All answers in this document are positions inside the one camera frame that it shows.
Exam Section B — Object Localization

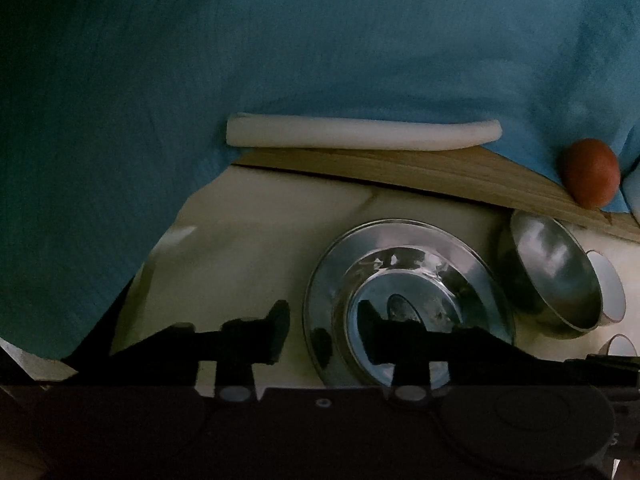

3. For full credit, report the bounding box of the teal blue cloth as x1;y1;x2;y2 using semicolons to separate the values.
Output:
0;0;640;361

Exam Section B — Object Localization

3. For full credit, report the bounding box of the wooden shelf board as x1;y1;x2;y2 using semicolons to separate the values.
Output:
235;146;640;243

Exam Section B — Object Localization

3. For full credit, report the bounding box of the white bowl with red rim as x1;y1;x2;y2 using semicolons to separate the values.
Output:
585;250;627;323

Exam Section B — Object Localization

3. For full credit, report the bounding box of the brown egg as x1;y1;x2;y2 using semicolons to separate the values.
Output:
564;139;622;210

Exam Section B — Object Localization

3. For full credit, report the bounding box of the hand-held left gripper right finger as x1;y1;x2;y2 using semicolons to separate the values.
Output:
356;300;601;403

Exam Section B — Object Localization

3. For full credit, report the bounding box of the white table sheet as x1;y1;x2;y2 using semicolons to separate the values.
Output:
107;162;640;396

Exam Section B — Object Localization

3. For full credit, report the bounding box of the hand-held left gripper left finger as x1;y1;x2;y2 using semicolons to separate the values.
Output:
65;300;292;403

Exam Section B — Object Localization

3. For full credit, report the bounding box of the stainless steel plate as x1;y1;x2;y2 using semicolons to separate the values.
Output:
302;218;516;391

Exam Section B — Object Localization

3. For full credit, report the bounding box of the stainless steel bowl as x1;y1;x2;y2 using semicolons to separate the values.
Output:
497;209;603;338

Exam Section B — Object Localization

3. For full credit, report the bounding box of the white rolled tube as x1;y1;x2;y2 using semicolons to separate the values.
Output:
226;112;502;152

